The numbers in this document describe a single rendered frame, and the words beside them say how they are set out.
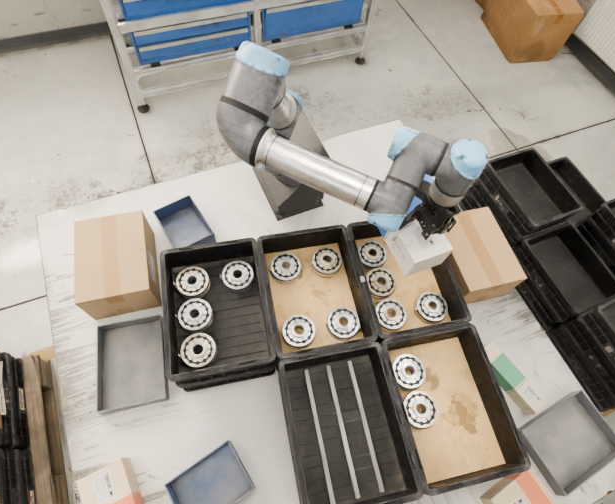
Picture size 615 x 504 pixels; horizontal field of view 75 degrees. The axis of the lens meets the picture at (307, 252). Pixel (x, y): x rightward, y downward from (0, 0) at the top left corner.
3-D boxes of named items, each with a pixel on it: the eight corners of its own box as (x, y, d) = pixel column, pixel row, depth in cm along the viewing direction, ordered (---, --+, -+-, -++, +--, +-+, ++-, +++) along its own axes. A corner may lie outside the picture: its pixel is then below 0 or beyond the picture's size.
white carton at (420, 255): (373, 220, 121) (380, 203, 113) (407, 208, 123) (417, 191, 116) (405, 277, 113) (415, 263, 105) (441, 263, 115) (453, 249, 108)
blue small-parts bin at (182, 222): (157, 221, 155) (152, 211, 149) (192, 204, 160) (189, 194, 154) (180, 260, 148) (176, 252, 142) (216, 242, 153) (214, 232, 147)
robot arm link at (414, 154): (378, 170, 85) (427, 191, 83) (401, 119, 83) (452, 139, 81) (379, 173, 93) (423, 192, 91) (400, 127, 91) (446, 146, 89)
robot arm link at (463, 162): (456, 129, 83) (496, 145, 81) (437, 163, 92) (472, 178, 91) (445, 155, 79) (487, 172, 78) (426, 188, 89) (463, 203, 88)
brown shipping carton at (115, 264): (161, 306, 140) (149, 288, 126) (95, 320, 136) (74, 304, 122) (154, 233, 153) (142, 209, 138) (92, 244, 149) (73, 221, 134)
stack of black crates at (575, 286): (488, 269, 220) (522, 239, 190) (531, 252, 227) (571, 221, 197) (532, 336, 204) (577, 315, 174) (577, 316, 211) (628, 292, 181)
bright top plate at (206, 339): (177, 339, 119) (177, 338, 119) (211, 329, 122) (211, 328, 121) (184, 372, 115) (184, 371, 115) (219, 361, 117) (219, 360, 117)
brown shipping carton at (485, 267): (503, 295, 151) (527, 278, 137) (451, 308, 147) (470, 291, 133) (469, 228, 164) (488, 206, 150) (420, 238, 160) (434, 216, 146)
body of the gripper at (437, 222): (423, 242, 102) (441, 217, 91) (407, 215, 105) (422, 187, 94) (448, 233, 104) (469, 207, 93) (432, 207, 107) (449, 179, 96)
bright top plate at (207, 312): (177, 301, 125) (177, 300, 124) (210, 297, 126) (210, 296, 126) (178, 332, 120) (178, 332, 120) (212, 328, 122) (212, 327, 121)
